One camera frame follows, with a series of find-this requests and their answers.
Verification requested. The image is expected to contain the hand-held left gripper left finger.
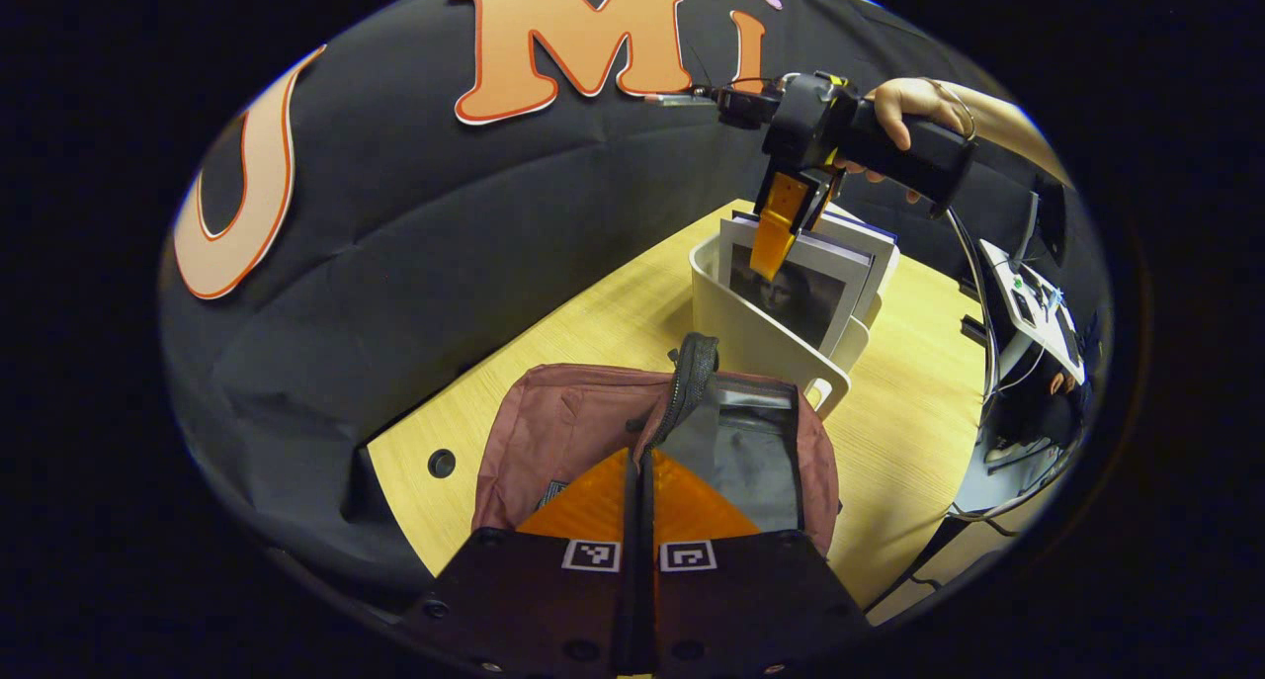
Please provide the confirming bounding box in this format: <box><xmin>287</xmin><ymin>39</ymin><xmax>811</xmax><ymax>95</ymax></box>
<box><xmin>400</xmin><ymin>449</ymin><xmax>643</xmax><ymax>676</ymax></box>

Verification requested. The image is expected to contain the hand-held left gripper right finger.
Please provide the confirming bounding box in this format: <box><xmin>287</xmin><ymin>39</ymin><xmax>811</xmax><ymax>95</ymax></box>
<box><xmin>642</xmin><ymin>449</ymin><xmax>876</xmax><ymax>676</ymax></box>

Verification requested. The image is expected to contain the portrait cover book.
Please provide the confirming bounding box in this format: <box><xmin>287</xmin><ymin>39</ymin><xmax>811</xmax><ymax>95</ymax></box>
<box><xmin>718</xmin><ymin>216</ymin><xmax>876</xmax><ymax>356</ymax></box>

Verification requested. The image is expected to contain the blue cover book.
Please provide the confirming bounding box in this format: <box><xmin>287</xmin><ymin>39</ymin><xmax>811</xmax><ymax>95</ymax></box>
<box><xmin>820</xmin><ymin>205</ymin><xmax>900</xmax><ymax>324</ymax></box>

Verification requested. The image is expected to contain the white plastic bookshelf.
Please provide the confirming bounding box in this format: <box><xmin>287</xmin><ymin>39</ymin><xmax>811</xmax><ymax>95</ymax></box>
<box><xmin>689</xmin><ymin>200</ymin><xmax>902</xmax><ymax>421</ymax></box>

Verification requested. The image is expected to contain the maroon schoolbag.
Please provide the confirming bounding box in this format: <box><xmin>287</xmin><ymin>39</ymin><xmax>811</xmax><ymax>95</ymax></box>
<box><xmin>472</xmin><ymin>333</ymin><xmax>841</xmax><ymax>561</ymax></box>

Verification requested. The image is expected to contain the thin grey pole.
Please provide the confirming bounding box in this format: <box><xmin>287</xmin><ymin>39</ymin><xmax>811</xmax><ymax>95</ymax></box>
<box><xmin>944</xmin><ymin>210</ymin><xmax>999</xmax><ymax>403</ymax></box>

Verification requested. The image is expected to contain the dark monitor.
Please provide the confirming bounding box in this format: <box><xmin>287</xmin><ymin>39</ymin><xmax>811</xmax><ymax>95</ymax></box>
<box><xmin>1023</xmin><ymin>175</ymin><xmax>1068</xmax><ymax>267</ymax></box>

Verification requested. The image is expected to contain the white side table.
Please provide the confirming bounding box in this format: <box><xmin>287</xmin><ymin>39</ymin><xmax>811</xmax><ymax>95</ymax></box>
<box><xmin>978</xmin><ymin>239</ymin><xmax>1088</xmax><ymax>383</ymax></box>

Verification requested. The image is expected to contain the black backdrop cloth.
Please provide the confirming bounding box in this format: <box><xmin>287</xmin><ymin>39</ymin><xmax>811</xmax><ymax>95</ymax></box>
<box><xmin>158</xmin><ymin>0</ymin><xmax>1049</xmax><ymax>601</ymax></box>

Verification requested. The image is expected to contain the thin bracelet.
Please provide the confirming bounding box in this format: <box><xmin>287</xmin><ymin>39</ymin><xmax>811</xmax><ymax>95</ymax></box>
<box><xmin>924</xmin><ymin>78</ymin><xmax>979</xmax><ymax>144</ymax></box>

